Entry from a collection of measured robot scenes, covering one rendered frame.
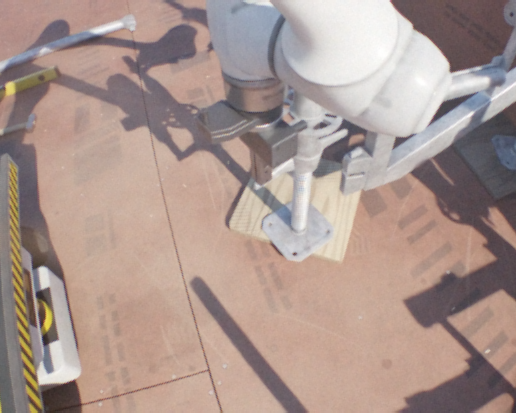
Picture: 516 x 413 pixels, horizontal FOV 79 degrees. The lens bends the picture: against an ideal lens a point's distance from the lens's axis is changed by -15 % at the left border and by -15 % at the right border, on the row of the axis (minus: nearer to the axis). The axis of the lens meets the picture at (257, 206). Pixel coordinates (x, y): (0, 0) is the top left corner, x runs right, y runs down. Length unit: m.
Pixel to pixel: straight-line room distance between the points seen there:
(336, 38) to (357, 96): 0.06
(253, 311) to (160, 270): 0.26
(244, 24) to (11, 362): 0.57
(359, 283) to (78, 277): 0.73
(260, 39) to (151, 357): 0.71
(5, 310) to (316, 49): 0.60
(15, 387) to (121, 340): 0.36
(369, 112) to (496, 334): 0.76
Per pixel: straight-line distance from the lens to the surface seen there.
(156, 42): 1.77
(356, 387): 0.84
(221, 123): 0.49
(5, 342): 0.67
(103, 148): 1.28
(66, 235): 1.12
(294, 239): 0.91
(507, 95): 0.97
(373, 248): 0.95
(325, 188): 1.01
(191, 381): 0.85
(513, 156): 1.33
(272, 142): 0.51
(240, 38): 0.40
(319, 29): 0.27
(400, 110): 0.32
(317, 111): 0.60
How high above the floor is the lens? 0.82
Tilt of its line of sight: 56 degrees down
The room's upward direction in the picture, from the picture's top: 5 degrees counter-clockwise
